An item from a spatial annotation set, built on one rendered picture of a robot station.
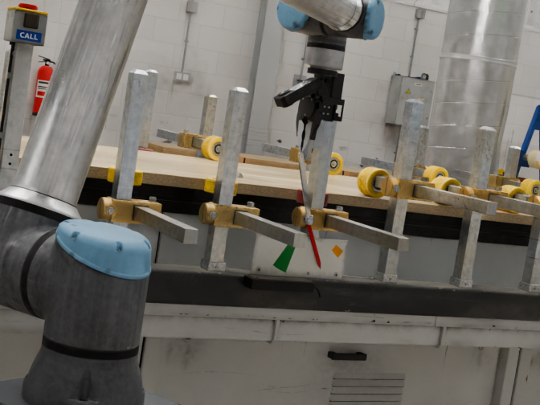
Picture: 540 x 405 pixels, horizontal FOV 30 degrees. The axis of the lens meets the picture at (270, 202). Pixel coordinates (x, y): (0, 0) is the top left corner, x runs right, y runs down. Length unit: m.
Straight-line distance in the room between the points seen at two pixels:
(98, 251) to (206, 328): 0.95
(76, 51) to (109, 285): 0.42
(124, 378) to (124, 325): 0.08
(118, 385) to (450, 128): 4.95
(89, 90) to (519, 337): 1.69
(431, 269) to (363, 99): 7.71
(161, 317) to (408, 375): 0.97
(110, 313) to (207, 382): 1.23
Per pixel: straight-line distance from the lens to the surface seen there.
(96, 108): 1.70
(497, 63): 6.37
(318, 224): 2.48
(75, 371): 1.55
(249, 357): 2.77
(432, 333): 2.79
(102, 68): 1.71
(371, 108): 10.68
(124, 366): 1.57
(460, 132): 6.33
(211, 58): 9.92
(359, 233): 2.36
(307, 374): 2.88
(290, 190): 2.61
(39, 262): 1.59
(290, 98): 2.30
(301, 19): 2.21
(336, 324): 2.61
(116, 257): 1.52
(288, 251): 2.45
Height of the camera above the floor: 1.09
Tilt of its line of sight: 5 degrees down
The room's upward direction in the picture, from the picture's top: 9 degrees clockwise
